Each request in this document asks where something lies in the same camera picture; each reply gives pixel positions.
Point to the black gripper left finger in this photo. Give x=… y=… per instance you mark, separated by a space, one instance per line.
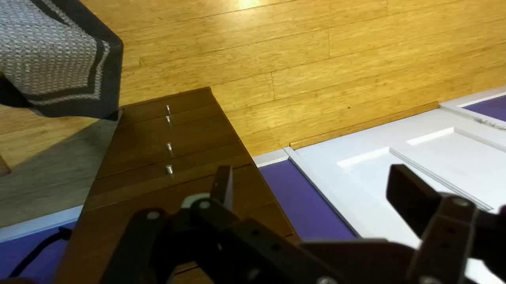
x=221 y=246

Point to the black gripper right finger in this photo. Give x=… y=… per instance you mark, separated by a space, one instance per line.
x=448 y=230

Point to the brown wooden drawer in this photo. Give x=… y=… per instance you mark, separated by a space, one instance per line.
x=152 y=169
x=152 y=121
x=158 y=148

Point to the white panel door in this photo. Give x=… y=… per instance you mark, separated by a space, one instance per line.
x=380 y=178

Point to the brown wooden cabinet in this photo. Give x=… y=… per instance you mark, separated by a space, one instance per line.
x=136 y=210

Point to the gray patterned rug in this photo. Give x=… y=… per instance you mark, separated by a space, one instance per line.
x=52 y=52

